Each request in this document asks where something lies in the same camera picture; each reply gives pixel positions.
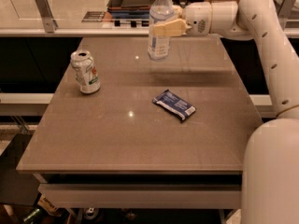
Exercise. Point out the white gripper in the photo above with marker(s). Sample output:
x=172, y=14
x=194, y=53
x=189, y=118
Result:
x=196, y=18

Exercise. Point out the blue plastic water bottle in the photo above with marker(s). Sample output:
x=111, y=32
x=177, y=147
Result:
x=158, y=46

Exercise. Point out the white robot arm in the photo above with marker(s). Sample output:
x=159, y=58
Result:
x=270, y=179

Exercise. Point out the white green 7up can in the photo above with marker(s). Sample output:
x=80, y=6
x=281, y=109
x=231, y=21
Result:
x=86, y=73

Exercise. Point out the green bottle under table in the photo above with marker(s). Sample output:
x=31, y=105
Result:
x=33, y=217

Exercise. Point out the dark tray with items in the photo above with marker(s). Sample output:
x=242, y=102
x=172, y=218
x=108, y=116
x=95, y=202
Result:
x=129, y=9

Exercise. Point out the blue snack packet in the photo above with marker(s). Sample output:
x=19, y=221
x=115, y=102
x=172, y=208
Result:
x=174, y=104

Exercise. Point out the white table drawer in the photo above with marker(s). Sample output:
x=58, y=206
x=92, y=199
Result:
x=144, y=196

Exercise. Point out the right metal rail bracket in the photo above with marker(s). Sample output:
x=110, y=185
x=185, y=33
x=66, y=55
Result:
x=285, y=11

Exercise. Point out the metal rail bracket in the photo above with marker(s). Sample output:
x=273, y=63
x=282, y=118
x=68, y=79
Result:
x=285, y=11
x=49, y=23

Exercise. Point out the left metal rail bracket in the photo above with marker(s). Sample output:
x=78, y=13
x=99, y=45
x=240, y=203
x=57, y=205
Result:
x=49, y=23

